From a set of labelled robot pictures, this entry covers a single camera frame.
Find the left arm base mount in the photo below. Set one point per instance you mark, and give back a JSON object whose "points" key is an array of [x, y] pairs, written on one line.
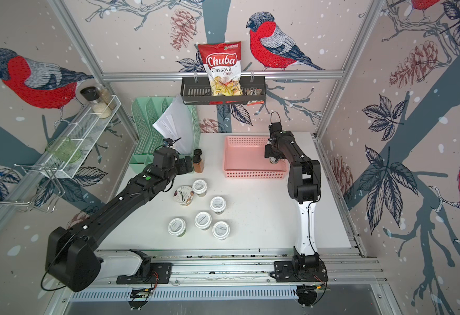
{"points": [[148, 272]]}

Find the green plastic file organizer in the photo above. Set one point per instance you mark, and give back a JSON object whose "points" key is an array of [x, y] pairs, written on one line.
{"points": [[146, 111]]}

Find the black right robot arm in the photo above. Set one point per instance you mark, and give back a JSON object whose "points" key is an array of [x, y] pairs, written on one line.
{"points": [[304, 183]]}

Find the orange spice jar black lid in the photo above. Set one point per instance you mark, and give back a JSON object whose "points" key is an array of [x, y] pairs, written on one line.
{"points": [[198, 164]]}

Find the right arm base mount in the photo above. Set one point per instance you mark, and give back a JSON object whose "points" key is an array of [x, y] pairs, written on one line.
{"points": [[309, 271]]}

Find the chrome wire rack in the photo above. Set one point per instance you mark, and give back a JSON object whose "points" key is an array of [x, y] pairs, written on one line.
{"points": [[31, 188]]}

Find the black-lid spice jar on shelf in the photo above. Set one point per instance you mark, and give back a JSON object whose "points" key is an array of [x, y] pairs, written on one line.
{"points": [[99, 107]]}

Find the white wire wall shelf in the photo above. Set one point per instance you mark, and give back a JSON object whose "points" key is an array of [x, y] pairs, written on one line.
{"points": [[84, 130]]}

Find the brown foil-lid yogurt cup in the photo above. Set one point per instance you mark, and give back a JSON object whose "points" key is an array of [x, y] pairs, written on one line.
{"points": [[184, 195]]}

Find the white paper stack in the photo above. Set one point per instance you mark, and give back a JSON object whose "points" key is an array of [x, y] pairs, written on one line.
{"points": [[176, 123]]}

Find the black wall-mounted basket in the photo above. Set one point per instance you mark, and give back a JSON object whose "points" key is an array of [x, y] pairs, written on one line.
{"points": [[197, 92]]}

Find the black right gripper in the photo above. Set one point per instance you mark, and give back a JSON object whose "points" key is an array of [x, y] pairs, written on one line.
{"points": [[267, 153]]}

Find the green glass cup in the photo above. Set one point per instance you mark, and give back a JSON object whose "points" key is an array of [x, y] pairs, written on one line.
{"points": [[64, 149]]}

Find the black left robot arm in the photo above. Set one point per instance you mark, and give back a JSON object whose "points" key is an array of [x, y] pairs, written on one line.
{"points": [[71, 257]]}

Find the green white-lid yogurt cup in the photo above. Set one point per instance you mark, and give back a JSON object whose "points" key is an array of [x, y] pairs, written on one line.
{"points": [[274, 160]]}

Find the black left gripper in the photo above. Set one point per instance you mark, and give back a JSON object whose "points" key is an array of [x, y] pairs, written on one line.
{"points": [[184, 168]]}

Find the pink plastic basket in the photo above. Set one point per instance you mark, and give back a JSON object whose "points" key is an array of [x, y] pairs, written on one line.
{"points": [[244, 158]]}

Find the red Chuba cassava chips bag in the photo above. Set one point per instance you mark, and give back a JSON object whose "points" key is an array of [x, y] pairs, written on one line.
{"points": [[222, 63]]}

